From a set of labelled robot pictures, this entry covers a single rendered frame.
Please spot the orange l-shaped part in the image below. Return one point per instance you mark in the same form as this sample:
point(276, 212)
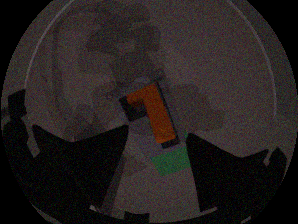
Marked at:
point(158, 118)

